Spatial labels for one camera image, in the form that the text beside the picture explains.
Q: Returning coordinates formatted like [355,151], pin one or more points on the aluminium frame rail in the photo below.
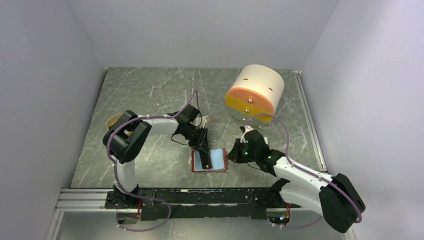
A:
[97,200]

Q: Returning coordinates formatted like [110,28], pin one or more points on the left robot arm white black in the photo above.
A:
[123,151]

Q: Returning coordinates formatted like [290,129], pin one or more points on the cream cylindrical drawer box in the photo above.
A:
[255,95]

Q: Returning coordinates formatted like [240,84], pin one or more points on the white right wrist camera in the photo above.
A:
[245,129]

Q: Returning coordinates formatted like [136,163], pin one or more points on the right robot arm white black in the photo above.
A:
[332,197]

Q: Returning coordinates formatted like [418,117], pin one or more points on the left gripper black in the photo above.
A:
[202,144]

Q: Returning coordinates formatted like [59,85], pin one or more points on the black VIP credit card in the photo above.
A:
[205,160]

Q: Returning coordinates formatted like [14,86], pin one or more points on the gold metal card tray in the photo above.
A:
[113,123]

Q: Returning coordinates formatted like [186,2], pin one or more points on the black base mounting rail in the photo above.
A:
[151,209]

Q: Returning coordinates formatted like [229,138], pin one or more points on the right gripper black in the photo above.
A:
[234,155]

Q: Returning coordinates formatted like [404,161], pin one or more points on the red leather card holder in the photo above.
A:
[218,159]

